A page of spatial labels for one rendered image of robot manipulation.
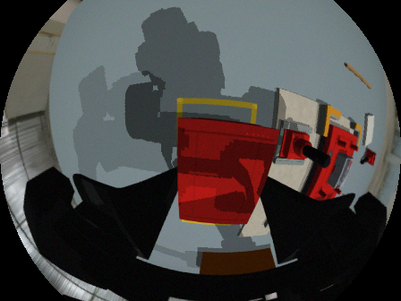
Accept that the thin wooden stick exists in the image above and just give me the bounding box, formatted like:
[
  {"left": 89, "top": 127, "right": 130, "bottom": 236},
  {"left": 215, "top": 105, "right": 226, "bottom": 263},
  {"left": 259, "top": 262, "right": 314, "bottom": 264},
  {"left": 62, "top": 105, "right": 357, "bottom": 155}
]
[{"left": 345, "top": 64, "right": 372, "bottom": 90}]

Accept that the red car hood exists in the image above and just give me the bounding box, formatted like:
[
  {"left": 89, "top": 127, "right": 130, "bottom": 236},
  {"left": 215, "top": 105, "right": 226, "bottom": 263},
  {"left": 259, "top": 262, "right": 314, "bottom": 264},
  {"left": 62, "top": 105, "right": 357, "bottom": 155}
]
[{"left": 176, "top": 117, "right": 279, "bottom": 225}]

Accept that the white flat square slab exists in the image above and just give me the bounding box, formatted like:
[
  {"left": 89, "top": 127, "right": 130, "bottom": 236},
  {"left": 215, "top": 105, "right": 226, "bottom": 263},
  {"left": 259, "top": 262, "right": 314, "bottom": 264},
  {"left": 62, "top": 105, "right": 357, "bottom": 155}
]
[{"left": 363, "top": 115, "right": 375, "bottom": 147}]

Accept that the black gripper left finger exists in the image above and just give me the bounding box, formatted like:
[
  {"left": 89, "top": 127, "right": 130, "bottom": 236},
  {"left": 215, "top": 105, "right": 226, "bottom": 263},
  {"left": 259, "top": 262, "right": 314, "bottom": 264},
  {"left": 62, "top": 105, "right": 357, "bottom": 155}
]
[{"left": 73, "top": 168, "right": 178, "bottom": 261}]

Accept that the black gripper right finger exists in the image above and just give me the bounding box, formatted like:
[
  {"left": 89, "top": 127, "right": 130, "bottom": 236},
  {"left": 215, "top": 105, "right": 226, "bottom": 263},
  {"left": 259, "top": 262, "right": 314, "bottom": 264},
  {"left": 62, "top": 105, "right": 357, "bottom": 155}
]
[{"left": 260, "top": 176, "right": 355, "bottom": 264}]

